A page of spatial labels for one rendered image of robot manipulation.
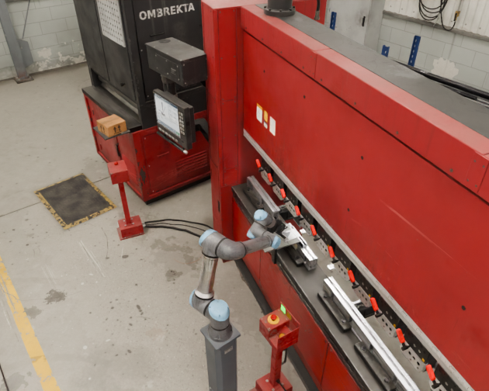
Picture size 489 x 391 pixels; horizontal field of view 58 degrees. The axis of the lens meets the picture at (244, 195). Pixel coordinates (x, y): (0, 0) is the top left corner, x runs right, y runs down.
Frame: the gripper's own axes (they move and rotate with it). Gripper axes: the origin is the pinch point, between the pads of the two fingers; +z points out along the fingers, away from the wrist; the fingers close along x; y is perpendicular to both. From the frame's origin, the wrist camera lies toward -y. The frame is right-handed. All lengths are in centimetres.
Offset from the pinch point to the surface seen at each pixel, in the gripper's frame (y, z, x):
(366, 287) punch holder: 16, -24, -79
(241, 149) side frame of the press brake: 24, -6, 85
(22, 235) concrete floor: -192, -29, 224
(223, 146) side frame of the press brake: 16, -21, 87
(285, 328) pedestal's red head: -39, 2, -47
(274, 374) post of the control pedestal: -73, 33, -47
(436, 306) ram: 31, -50, -118
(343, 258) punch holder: 18, -23, -57
